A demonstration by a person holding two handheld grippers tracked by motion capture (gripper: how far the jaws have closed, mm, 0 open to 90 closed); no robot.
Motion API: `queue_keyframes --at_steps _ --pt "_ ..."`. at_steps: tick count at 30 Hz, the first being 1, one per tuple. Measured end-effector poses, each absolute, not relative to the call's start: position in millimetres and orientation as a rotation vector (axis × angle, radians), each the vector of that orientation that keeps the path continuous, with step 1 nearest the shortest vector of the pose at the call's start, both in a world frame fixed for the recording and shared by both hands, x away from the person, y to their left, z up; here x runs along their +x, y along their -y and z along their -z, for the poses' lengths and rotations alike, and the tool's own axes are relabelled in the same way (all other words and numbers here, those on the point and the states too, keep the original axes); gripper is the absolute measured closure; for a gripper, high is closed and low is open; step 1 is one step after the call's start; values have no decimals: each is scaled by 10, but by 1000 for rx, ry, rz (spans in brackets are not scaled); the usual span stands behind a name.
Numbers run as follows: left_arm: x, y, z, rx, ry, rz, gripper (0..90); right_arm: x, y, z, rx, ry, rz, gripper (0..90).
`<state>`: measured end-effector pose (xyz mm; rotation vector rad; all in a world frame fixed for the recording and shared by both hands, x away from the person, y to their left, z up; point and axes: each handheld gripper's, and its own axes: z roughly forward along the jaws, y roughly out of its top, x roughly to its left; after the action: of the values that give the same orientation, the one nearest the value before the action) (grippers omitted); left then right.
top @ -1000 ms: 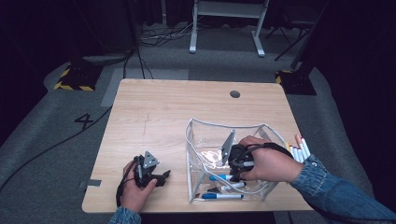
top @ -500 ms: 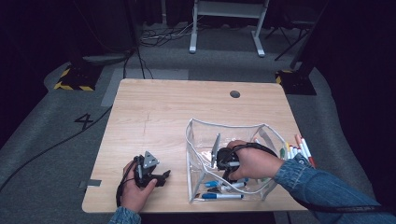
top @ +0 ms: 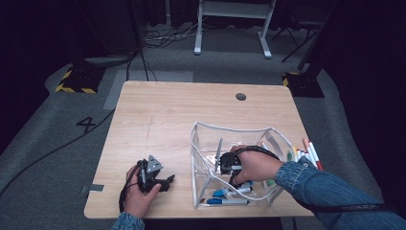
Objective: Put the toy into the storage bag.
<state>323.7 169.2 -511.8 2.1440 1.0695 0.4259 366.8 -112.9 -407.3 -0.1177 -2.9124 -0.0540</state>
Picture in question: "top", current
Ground black folding stand legs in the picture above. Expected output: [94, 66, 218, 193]
[271, 23, 320, 63]

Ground blue cap white marker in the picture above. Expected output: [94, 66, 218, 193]
[213, 180, 256, 197]
[206, 198, 251, 206]

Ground person's left hand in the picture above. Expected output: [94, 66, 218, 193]
[123, 164, 163, 219]

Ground grey tape strip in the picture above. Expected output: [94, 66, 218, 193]
[80, 183, 105, 194]

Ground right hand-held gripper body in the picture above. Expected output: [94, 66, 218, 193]
[214, 137, 244, 177]

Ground tangle of floor cables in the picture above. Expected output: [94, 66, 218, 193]
[143, 18, 209, 49]

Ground white metal stand frame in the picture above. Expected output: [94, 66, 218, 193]
[193, 0, 278, 59]

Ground clear plastic zipper pouch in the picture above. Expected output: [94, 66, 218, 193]
[190, 121, 296, 210]

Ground grey flat stand base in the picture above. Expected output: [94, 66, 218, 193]
[83, 52, 139, 69]

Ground black cap white marker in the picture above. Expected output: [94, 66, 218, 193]
[227, 187, 254, 196]

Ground black hanging cables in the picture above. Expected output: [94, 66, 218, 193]
[125, 47, 158, 82]

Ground person's right hand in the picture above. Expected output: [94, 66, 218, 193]
[230, 145, 285, 187]

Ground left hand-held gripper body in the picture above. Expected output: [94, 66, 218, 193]
[136, 154, 165, 194]

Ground black yellow striped stand base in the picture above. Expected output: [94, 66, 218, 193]
[55, 65, 106, 94]

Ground left hand-held gripper black cable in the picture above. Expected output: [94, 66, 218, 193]
[118, 163, 142, 214]

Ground long black floor cable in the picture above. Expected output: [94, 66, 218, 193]
[0, 107, 117, 196]

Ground salmon cap white marker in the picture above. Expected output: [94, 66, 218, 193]
[302, 137, 319, 169]

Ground dark stand column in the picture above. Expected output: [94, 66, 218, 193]
[297, 0, 340, 74]

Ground black stand base yellow edge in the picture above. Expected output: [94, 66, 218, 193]
[282, 71, 326, 99]

